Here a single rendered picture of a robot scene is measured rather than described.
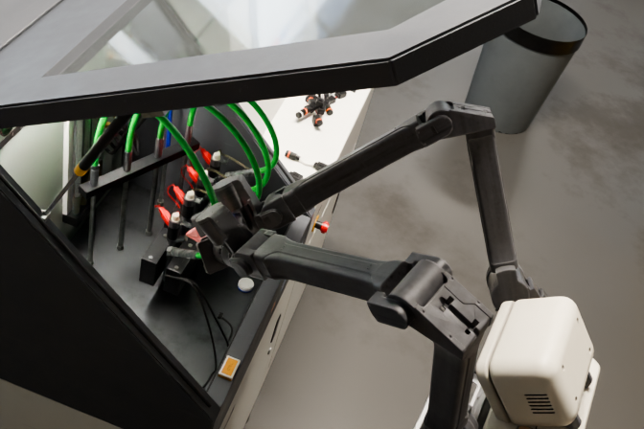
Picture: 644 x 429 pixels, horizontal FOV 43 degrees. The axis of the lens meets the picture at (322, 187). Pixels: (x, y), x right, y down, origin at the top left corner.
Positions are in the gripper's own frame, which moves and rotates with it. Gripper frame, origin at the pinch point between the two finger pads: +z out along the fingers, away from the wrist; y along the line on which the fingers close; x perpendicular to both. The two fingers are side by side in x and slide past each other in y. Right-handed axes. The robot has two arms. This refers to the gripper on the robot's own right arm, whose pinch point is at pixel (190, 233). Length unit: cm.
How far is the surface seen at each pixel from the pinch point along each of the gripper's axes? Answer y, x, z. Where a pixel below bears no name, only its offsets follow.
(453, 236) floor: -99, -170, 52
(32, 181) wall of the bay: 25.8, 17.4, 15.8
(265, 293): -22.3, -8.4, -3.1
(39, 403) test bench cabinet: -17.9, 35.7, 29.5
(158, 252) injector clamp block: -2.9, 0.9, 12.6
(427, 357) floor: -113, -101, 39
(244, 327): -23.8, 3.0, -4.5
